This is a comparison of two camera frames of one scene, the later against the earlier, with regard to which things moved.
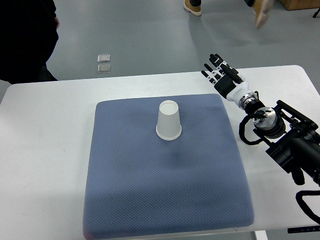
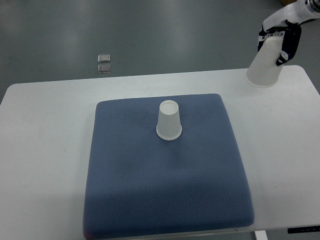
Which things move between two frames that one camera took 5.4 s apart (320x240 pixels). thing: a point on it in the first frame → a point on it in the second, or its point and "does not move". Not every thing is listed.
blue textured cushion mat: [140, 185] does not move
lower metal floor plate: [104, 68] does not move
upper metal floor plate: [104, 58] does not move
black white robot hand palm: [226, 87] → [301, 11]
